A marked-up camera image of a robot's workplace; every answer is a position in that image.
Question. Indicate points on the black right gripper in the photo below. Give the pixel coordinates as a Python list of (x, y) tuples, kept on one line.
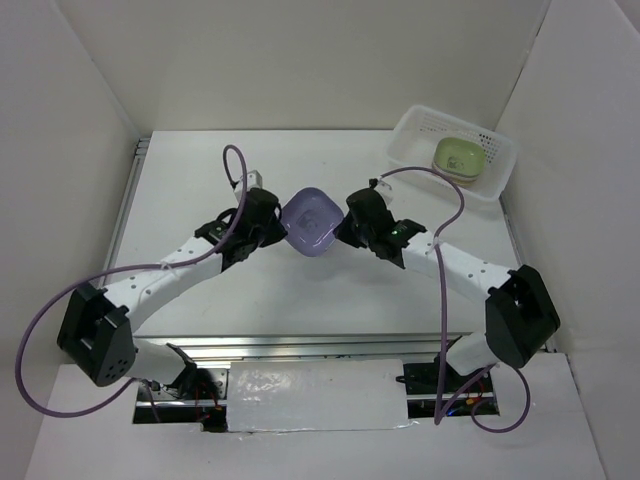
[(344, 233)]

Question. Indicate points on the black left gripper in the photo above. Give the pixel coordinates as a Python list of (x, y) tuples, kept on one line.
[(277, 233)]

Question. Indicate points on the purple panda plate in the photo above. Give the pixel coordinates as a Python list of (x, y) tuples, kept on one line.
[(310, 217)]

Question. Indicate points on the green panda plate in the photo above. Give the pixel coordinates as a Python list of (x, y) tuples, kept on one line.
[(460, 160)]

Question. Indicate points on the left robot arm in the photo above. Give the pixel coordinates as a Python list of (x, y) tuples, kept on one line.
[(99, 325)]

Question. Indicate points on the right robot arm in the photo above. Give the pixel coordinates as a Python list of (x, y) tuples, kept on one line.
[(519, 314)]

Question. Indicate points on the white plastic bin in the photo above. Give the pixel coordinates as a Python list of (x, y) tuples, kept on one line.
[(414, 140)]

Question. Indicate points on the white foil cover sheet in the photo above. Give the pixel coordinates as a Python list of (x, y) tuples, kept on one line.
[(336, 395)]

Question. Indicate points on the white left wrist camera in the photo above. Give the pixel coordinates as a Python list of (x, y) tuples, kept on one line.
[(252, 180)]

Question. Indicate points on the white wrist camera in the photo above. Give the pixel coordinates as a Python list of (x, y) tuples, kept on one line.
[(383, 189), (252, 180)]

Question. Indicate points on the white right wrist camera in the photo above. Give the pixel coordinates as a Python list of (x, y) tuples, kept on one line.
[(383, 189)]

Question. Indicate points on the aluminium table edge rail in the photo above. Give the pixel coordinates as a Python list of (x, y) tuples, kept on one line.
[(300, 347)]

